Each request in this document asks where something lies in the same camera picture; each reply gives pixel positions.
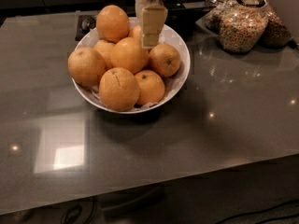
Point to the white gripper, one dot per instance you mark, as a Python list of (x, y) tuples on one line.
[(151, 19)]

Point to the small hidden orange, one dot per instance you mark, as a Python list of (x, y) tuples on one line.
[(104, 48)]

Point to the white ceramic bowl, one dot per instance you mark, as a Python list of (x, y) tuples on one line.
[(177, 44)]

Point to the black stovetop with knob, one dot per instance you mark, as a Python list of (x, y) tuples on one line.
[(181, 17)]

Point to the glass jar behind left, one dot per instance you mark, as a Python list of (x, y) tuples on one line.
[(213, 17)]

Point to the glass jar of cereal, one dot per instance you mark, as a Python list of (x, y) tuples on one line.
[(242, 25)]

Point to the glass jar dark cereal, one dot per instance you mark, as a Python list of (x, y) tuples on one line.
[(276, 35)]

